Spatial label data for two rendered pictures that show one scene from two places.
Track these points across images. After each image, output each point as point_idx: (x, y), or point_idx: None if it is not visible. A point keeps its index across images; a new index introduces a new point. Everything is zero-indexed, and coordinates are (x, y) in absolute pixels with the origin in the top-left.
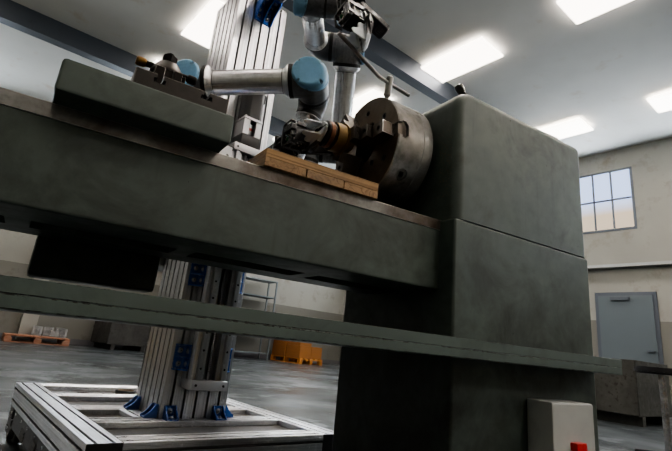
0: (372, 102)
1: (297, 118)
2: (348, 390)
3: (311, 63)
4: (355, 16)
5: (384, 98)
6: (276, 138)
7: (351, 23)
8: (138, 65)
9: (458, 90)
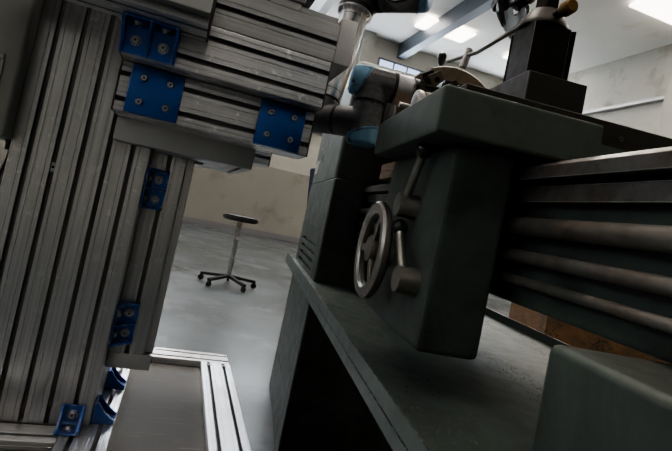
0: (463, 74)
1: (356, 13)
2: (324, 331)
3: None
4: (530, 2)
5: (481, 83)
6: (424, 86)
7: (519, 1)
8: (565, 12)
9: (443, 59)
